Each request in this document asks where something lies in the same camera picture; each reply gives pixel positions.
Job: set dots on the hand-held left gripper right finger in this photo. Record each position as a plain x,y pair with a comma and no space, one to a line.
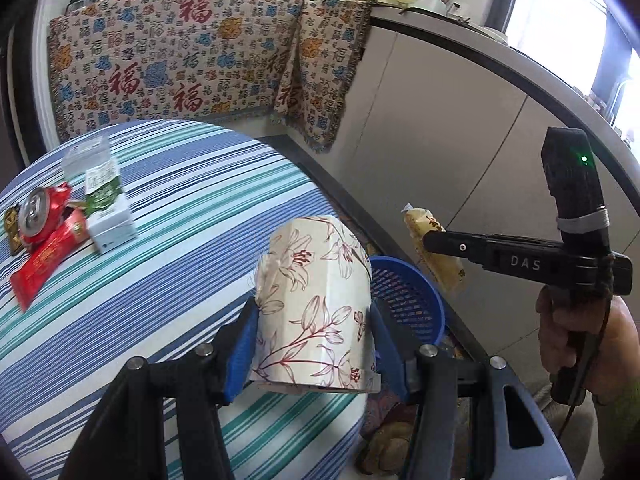
390,355

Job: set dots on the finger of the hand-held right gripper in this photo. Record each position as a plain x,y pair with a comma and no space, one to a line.
450,244

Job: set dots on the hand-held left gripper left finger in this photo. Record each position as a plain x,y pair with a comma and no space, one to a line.
240,350

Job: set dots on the yellow snack packet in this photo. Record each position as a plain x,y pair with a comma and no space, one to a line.
445,275

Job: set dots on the blue plastic waste basket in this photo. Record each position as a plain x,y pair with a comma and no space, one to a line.
410,300

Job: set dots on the floral paper cup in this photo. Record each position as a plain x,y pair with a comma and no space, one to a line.
315,305

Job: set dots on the green and white milk carton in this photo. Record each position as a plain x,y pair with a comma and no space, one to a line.
107,210

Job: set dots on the long red snack packet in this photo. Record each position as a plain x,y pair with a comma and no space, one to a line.
47,265

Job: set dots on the crushed red can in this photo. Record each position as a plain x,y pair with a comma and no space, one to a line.
40,215

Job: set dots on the gold foil wrapper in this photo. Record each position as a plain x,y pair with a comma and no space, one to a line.
12,230

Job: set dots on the person's right forearm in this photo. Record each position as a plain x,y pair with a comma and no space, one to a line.
625,435

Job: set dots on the person's right hand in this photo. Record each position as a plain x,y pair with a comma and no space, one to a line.
625,345

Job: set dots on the fur-trimmed slipper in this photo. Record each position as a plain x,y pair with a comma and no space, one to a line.
385,447

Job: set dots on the white kitchen counter cabinets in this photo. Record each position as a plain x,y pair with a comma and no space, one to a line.
450,125

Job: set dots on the round table with striped tablecloth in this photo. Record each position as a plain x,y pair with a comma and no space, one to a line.
175,200

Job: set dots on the small patterned cloth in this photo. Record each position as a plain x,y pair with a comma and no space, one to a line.
320,70

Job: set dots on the window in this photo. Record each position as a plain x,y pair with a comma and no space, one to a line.
565,20

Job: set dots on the large patterned cloth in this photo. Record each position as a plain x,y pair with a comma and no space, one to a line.
165,60

